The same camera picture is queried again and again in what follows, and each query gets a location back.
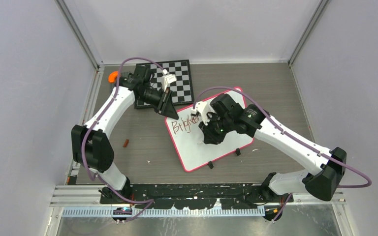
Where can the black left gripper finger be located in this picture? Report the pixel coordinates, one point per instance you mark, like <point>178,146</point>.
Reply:
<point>169,113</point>
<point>170,107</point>

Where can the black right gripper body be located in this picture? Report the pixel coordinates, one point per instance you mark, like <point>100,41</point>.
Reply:
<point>217,125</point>

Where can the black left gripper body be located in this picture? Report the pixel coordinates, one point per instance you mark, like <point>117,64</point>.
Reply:
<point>164,100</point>

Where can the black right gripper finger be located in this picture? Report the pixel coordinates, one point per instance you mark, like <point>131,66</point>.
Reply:
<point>216,140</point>
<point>209,135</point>

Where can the brown marker cap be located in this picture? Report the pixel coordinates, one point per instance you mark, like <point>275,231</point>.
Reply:
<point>126,143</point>

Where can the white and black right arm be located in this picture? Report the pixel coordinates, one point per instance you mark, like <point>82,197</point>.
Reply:
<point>323,168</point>

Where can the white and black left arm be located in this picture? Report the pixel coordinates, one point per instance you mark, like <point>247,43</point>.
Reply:
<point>91,146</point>

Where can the pink-framed whiteboard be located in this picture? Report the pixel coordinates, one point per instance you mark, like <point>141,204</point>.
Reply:
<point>185,135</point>

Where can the black whiteboard foot clip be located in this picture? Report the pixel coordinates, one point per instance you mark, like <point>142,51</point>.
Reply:
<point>238,152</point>
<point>210,165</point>

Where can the black white checkerboard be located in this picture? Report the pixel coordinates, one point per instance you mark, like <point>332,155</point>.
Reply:
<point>182,89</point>

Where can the orange curved block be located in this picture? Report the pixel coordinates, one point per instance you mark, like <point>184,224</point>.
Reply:
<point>112,78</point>

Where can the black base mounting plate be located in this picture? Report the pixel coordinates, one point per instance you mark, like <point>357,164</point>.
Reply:
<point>202,196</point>

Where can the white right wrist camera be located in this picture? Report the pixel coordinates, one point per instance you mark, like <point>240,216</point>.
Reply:
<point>202,109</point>

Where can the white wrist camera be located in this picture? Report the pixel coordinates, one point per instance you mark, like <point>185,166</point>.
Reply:
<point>167,80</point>
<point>202,109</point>

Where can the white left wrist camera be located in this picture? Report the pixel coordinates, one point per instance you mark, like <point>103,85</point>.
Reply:
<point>167,80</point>

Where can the white slotted cable duct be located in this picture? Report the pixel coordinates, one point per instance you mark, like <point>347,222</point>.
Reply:
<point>186,212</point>

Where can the aluminium frame rail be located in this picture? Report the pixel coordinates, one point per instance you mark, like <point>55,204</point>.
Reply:
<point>70,194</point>

